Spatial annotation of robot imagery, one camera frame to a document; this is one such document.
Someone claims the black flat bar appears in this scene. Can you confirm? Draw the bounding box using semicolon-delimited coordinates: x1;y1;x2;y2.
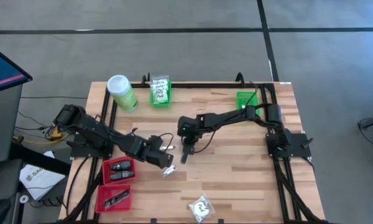
9;142;72;175

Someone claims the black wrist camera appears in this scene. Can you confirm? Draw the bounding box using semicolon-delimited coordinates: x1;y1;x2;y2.
150;135;165;150
177;116;195;137

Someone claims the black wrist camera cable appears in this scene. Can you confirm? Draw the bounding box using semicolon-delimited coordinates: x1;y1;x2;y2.
193;129;218;154
159;133;175;147

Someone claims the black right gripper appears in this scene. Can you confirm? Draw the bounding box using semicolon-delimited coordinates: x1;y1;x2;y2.
181;114;206;156

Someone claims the grey cabinet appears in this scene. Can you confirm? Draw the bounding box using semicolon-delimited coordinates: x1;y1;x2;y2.
0;83;23;165

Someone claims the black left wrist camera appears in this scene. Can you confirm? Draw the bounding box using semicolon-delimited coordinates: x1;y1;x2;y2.
150;135;165;150

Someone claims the white printed paper box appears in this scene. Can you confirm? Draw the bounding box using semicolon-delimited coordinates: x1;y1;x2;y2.
19;151;66;201

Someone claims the green plastic basket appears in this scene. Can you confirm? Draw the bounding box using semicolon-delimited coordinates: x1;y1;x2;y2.
236;91;261;116
149;81;172;108

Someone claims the red plastic basket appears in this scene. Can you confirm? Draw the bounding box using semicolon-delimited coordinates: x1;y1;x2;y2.
101;156;137;186
95;184;132;213

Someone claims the yellow cable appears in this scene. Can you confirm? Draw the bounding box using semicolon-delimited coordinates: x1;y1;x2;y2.
14;126;73;146

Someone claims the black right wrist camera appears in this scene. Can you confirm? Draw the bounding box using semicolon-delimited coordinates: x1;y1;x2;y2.
177;116;195;137

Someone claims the green disinfecting wipes canister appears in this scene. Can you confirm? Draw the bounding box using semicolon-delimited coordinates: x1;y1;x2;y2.
106;74;139;113

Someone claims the blue screen monitor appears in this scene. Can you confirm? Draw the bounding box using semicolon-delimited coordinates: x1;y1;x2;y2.
0;42;34;96

